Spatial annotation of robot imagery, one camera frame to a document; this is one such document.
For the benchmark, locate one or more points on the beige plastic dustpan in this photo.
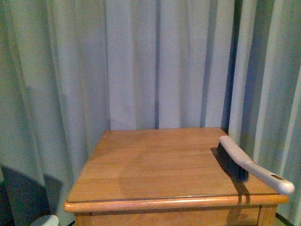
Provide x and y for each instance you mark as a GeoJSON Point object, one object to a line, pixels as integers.
{"type": "Point", "coordinates": [47, 220]}

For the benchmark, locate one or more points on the wooden nightstand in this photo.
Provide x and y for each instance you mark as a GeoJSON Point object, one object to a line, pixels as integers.
{"type": "Point", "coordinates": [166, 177]}

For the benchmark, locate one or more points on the teal green curtain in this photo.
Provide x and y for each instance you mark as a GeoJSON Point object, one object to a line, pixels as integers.
{"type": "Point", "coordinates": [72, 69]}

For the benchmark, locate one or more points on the beige hand brush black bristles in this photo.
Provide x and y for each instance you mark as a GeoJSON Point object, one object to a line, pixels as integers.
{"type": "Point", "coordinates": [240, 165]}

